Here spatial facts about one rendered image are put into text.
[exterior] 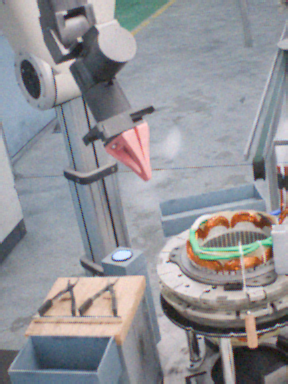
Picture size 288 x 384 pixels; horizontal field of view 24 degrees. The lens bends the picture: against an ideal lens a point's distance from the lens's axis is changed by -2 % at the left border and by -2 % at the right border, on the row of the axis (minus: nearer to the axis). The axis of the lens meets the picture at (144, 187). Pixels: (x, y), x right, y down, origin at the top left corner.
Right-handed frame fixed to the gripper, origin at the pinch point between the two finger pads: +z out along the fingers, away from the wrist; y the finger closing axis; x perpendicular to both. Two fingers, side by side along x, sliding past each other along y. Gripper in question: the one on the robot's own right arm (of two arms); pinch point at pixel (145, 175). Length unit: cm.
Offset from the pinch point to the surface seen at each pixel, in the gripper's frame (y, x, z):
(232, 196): 50, 51, 9
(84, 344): -8.7, 32.3, 20.3
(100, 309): -1.4, 35.1, 16.3
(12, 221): 83, 293, -36
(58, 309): -6.8, 41.0, 12.7
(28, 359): -17.8, 38.0, 18.2
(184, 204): 40, 56, 5
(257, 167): 117, 117, 5
